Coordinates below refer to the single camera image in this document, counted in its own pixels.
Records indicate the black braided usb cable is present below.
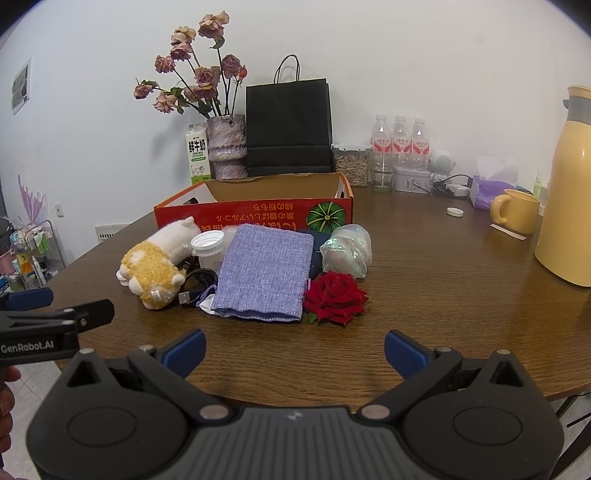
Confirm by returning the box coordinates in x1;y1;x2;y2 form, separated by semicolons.
176;257;219;307

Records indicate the red artificial rose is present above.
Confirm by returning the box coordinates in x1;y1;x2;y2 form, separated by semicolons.
303;272;369;327

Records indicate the yellow white plush alpaca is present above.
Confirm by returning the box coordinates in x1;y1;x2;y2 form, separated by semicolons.
116;216;200;310

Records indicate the white plastic jar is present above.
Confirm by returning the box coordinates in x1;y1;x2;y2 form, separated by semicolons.
190;230;225;273

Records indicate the purple woven fabric pouch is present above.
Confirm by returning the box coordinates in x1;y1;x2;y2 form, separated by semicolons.
200;224;314;323

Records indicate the iridescent plastic bag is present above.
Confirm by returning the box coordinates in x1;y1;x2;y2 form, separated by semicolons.
320;224;373;279

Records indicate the navy blue zip case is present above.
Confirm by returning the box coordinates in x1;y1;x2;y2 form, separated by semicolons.
298;230;331;280

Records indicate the person's left hand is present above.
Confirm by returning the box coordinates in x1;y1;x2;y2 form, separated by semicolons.
0;366;21;453

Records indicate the small white bottle cap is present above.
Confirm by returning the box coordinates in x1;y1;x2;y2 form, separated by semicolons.
446;207;465;218

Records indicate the white paper strip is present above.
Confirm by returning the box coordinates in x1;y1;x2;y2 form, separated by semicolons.
490;223;527;241

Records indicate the white floral tin box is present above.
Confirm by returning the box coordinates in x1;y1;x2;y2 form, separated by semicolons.
394;167;432;194

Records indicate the empty glass cup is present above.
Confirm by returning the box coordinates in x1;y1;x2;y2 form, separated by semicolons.
370;165;394;192

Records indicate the red orange cardboard box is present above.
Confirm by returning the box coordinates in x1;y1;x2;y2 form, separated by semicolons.
154;173;353;233

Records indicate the purple tissue pack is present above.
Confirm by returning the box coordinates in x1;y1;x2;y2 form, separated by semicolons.
470;156;519;210

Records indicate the yellow ceramic mug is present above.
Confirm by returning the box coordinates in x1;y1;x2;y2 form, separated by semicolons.
489;189;540;235

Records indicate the yellow thermos jug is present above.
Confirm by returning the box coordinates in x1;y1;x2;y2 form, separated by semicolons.
535;86;591;287

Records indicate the small white round speaker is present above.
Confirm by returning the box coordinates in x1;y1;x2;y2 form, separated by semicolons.
429;150;456;183

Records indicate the clear container with seeds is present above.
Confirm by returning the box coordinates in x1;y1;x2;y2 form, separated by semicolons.
332;143;370;187

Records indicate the water bottle right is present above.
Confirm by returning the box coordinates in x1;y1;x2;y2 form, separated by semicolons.
410;117;431;170

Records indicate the white green milk carton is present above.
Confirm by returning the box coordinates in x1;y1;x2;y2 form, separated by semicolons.
185;123;212;185

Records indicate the water bottle middle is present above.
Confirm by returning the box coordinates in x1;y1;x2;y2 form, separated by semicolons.
393;115;412;167

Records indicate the small green spray bottle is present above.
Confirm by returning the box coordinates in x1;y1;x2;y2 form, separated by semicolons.
533;172;542;200

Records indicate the purple textured vase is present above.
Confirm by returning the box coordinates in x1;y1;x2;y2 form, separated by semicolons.
206;114;247;180

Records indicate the black paper shopping bag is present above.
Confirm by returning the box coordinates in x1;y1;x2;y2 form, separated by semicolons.
245;54;334;177

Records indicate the dried pink rose bouquet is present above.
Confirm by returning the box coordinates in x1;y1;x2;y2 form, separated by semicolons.
132;10;249;119

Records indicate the wire storage rack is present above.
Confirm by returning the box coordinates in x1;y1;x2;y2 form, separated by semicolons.
1;217;66;292

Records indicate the white panel against wall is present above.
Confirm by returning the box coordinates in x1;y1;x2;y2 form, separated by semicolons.
95;224;127;243

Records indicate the white charger with cable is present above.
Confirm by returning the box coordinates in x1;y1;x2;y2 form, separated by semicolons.
431;173;473;199

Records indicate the wall poster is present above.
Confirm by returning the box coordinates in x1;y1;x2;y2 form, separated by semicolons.
11;58;31;115

